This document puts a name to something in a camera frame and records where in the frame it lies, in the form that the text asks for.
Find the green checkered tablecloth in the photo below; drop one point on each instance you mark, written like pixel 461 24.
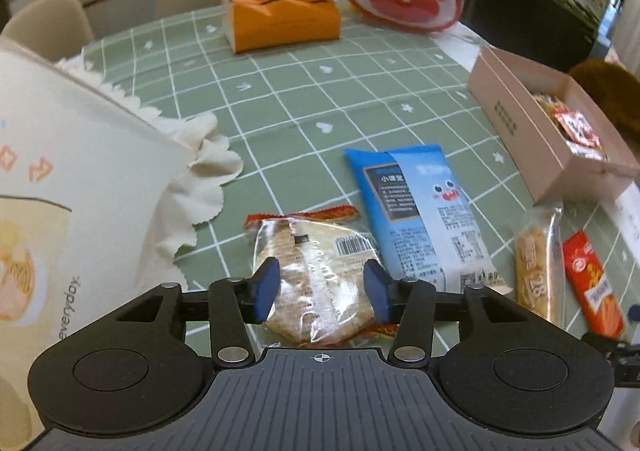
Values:
pixel 300 96

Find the pink cardboard box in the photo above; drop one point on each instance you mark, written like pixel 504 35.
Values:
pixel 520 131

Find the red snack stick packet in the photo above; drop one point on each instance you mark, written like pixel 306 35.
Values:
pixel 595 286

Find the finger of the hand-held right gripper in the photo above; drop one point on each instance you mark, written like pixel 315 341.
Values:
pixel 600 338

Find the large rice cracker clear packet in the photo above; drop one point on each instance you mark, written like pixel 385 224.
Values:
pixel 320 276

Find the cream canvas bag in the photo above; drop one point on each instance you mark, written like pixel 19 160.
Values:
pixel 80 211

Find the white paper sheet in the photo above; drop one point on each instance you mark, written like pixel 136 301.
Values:
pixel 625 221

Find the clear packet yellow biscuit bar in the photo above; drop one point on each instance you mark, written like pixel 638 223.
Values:
pixel 535 271

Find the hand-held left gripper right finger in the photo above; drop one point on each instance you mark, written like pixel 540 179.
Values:
pixel 377 291

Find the orange tissue box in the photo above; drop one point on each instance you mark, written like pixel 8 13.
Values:
pixel 285 16

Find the red white snack packet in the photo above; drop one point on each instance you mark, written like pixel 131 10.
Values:
pixel 577 128

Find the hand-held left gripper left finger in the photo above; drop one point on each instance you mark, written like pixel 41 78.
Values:
pixel 265 288

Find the brown plush chair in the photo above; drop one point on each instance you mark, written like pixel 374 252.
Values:
pixel 610 86

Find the blue white snack packet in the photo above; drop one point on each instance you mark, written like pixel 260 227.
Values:
pixel 430 221

